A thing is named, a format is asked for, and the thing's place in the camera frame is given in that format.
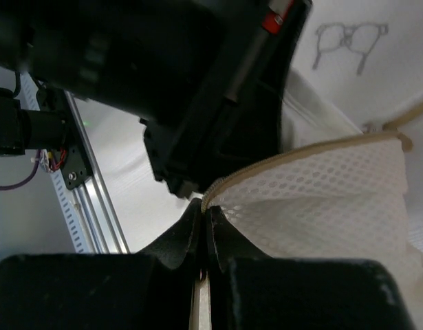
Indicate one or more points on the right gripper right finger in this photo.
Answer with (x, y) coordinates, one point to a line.
(251, 290)

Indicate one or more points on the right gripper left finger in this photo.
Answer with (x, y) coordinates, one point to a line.
(154, 288)

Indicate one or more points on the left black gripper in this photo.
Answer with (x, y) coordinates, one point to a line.
(205, 78)

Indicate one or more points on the white round mesh laundry bag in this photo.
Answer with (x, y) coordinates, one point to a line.
(338, 189)

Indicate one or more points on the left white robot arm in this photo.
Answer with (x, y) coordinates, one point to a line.
(205, 78)

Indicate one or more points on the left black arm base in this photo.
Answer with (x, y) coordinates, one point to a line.
(70, 157)

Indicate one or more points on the aluminium mounting rail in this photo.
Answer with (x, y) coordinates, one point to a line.
(100, 220)

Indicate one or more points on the white slotted cable duct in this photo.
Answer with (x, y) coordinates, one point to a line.
(68, 209)

